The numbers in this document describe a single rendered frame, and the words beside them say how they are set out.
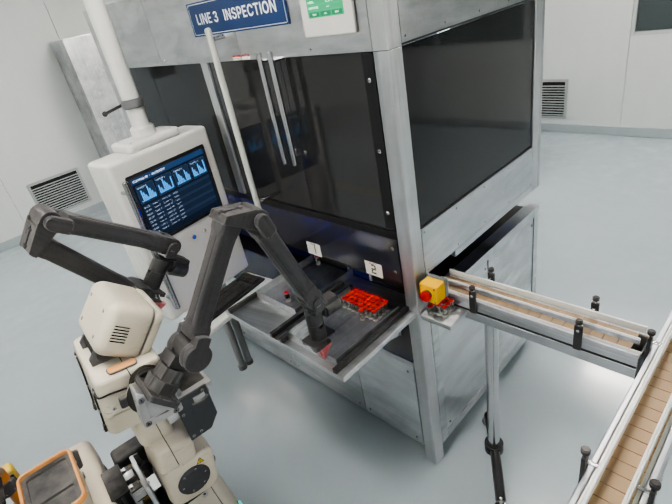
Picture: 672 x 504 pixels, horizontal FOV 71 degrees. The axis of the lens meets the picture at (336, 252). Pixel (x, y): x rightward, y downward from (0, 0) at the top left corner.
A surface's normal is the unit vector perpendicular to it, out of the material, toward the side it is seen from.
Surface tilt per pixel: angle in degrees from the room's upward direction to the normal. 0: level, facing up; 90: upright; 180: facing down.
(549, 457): 0
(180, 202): 90
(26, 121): 90
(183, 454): 90
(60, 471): 0
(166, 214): 90
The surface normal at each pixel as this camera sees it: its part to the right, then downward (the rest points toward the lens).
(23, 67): 0.71, 0.23
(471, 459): -0.18, -0.86
